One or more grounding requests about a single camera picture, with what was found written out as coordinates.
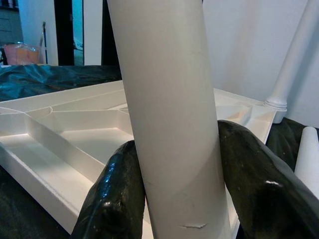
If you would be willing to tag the white plastic table top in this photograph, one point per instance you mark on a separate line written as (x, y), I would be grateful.
(62, 129)

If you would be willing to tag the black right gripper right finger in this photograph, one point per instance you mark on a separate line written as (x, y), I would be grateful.
(261, 186)

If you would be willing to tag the black plastic sheet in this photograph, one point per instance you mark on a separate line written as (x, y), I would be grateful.
(37, 77)

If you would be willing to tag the orange translucent bin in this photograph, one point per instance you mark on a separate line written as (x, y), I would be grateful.
(22, 53)

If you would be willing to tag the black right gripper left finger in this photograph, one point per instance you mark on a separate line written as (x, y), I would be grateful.
(114, 194)

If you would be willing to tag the white plastic table leg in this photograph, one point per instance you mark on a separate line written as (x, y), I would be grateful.
(294, 62)
(172, 99)
(309, 154)

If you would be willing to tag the grey drawer cabinet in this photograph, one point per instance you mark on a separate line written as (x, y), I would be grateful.
(8, 22)

